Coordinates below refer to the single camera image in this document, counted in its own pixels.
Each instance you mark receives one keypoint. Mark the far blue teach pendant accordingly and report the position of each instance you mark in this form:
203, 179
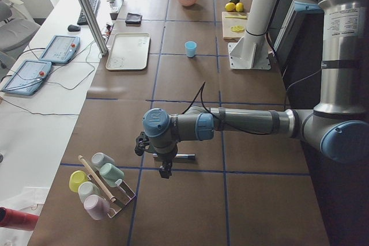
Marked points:
60, 49

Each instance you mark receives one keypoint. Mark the steel muddler black tip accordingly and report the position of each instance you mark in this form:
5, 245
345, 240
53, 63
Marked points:
186, 156

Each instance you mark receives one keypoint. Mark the black computer mouse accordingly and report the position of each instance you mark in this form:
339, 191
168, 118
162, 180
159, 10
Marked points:
73, 28

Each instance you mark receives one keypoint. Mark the folded grey cloth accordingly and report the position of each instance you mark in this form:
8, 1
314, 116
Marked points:
133, 19

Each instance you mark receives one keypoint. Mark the yellow lemon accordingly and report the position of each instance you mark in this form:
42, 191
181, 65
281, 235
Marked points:
230, 7
239, 7

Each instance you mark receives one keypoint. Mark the near blue teach pendant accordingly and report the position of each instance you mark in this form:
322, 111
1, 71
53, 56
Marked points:
28, 78

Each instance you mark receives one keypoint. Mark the white pedestal column base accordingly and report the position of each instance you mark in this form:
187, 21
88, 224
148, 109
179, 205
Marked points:
251, 51

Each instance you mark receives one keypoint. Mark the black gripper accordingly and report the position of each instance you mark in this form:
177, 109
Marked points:
166, 157

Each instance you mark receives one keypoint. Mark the pink lilac cup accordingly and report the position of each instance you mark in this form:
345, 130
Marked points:
96, 206

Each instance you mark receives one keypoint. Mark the grey office chair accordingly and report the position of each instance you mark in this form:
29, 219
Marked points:
16, 33

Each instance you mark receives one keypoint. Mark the light blue plastic cup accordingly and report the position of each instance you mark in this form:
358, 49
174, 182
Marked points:
190, 48

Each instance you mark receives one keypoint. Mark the red bottle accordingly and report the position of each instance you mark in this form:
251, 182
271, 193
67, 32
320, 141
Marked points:
14, 219

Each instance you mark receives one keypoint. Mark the lemon slices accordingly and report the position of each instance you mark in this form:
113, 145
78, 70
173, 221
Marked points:
237, 28

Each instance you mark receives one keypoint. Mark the blue teach pendant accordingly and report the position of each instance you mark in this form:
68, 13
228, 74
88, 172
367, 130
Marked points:
28, 78
60, 49

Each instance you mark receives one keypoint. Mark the aluminium frame post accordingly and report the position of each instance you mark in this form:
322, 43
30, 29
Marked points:
94, 27

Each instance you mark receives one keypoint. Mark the wooden cutting board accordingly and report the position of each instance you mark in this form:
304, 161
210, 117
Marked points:
233, 24

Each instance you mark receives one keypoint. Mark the cream bear serving tray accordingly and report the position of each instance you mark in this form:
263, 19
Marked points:
129, 51

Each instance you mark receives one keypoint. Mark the yellow plastic knife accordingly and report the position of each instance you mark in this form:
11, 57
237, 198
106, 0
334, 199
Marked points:
237, 17

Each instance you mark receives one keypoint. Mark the grey cup on rack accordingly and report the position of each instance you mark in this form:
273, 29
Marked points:
99, 159

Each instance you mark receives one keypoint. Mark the white wire cup rack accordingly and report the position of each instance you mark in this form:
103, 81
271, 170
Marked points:
123, 193

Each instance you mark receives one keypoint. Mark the yellow cup on rack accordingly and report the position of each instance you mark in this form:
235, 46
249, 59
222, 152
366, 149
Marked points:
76, 179

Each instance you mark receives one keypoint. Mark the wooden rack handle rod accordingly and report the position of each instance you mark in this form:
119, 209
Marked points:
96, 178

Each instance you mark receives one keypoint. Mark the mint green cup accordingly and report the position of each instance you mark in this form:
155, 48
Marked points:
110, 173

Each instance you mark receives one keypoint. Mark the pale green cup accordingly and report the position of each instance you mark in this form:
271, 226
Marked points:
86, 189

